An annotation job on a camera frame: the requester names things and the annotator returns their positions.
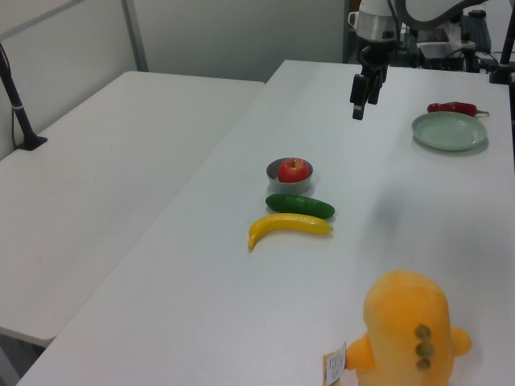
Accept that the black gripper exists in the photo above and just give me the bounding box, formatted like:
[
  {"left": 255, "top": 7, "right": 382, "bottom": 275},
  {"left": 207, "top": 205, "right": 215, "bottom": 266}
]
[{"left": 349, "top": 41, "right": 393, "bottom": 121}]

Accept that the red apple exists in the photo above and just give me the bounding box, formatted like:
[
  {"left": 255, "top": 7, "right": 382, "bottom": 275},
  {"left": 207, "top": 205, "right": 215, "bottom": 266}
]
[{"left": 278, "top": 158, "right": 311, "bottom": 184}]

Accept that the red chili pepper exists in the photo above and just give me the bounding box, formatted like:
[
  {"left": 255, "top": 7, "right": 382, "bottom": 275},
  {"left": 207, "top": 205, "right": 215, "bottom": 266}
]
[{"left": 426, "top": 101, "right": 491, "bottom": 118}]

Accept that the pale green plate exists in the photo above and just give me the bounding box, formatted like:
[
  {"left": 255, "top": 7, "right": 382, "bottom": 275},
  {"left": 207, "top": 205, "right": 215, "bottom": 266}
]
[{"left": 410, "top": 111, "right": 489, "bottom": 153}]

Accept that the grey round bowl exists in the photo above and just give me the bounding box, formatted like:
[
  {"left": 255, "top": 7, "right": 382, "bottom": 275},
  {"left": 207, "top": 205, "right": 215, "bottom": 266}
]
[{"left": 265, "top": 157, "right": 315, "bottom": 195}]

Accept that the green cucumber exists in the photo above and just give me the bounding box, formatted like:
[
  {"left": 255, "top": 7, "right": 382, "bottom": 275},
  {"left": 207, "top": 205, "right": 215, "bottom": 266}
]
[{"left": 265, "top": 193, "right": 336, "bottom": 220}]

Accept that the yellow banana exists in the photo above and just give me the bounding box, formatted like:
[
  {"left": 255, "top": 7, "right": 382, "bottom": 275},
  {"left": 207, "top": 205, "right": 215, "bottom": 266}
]
[{"left": 247, "top": 213, "right": 335, "bottom": 250}]

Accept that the yellow plush toy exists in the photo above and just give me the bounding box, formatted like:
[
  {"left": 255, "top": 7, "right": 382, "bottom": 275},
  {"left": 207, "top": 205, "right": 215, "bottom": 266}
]
[{"left": 345, "top": 269, "right": 474, "bottom": 386}]

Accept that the white plush toy tag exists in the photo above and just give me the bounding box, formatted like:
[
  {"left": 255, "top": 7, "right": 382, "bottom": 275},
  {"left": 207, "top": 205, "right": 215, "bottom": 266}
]
[{"left": 321, "top": 341, "right": 348, "bottom": 384}]

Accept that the white side table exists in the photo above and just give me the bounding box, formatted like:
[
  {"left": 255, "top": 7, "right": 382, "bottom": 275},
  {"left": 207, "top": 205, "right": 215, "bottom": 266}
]
[{"left": 0, "top": 71, "right": 266, "bottom": 349}]

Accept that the black pole with white band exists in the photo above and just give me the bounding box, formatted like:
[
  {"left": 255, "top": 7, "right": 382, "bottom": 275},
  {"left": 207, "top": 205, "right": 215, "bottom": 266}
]
[{"left": 0, "top": 39, "right": 48, "bottom": 152}]

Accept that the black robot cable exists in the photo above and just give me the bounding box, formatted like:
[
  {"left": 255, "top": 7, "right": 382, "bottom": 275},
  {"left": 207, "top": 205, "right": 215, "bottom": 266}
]
[{"left": 385, "top": 0, "right": 405, "bottom": 46}]

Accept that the black camera stand clamp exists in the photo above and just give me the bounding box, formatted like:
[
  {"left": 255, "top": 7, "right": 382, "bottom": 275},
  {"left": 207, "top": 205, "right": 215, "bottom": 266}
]
[{"left": 488, "top": 23, "right": 515, "bottom": 85}]

